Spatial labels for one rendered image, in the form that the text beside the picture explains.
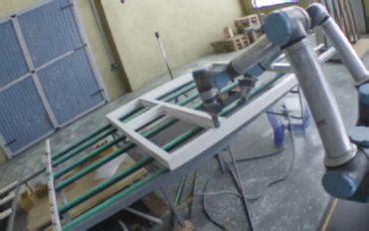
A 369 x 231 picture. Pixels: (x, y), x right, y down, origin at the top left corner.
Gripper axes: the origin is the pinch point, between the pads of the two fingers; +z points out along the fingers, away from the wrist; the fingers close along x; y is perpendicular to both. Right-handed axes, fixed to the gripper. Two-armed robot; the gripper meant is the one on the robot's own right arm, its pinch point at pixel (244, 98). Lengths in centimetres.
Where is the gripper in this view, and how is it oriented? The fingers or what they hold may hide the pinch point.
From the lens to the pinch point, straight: 179.3
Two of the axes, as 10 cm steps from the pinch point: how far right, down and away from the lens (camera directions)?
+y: -8.3, -1.7, -5.3
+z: -2.2, 9.8, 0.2
